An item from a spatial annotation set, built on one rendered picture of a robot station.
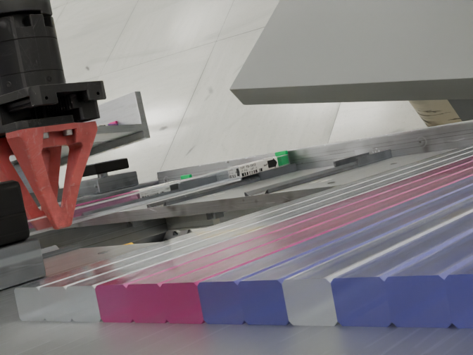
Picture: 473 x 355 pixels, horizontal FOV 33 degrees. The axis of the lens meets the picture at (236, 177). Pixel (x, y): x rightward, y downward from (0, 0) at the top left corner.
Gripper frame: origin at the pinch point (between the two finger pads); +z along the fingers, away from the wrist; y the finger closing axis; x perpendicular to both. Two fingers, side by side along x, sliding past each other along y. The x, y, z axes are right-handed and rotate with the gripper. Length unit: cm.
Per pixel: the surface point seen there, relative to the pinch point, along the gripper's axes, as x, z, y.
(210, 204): 11.0, 1.5, 5.7
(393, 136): 30.0, -0.9, 12.2
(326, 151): 29.9, -0.5, 4.7
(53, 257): -9.4, 1.4, 12.5
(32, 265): -14.7, 0.8, 18.3
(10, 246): -15.6, -0.3, 18.2
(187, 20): 175, -49, -142
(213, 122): 139, -10, -106
